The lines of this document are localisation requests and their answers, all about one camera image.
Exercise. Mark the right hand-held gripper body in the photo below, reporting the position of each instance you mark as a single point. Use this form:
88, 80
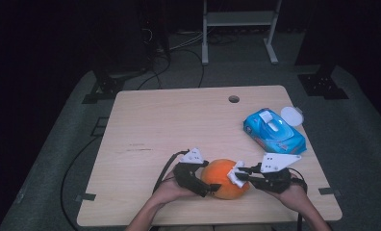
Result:
272, 183

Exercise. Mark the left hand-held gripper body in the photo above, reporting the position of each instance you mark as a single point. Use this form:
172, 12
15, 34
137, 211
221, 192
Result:
187, 176

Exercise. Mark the white wet wipe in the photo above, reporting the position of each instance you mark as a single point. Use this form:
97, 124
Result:
234, 175

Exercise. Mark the orange plush toy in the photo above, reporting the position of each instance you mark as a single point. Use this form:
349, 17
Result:
219, 174

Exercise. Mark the blue wet wipes pack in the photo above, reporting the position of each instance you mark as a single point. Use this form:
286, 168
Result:
275, 138

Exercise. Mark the person's left hand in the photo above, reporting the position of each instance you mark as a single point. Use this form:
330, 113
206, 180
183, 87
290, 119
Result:
171, 191

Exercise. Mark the person's right hand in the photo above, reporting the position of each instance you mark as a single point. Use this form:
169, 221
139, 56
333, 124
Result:
292, 197

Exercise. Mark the black tape strip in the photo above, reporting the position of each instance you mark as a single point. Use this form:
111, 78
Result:
86, 197
329, 192

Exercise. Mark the black stand base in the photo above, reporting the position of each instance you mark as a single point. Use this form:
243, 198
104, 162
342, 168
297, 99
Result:
321, 85
106, 86

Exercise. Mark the white metal stand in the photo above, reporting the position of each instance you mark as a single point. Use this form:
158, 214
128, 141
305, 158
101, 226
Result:
240, 18

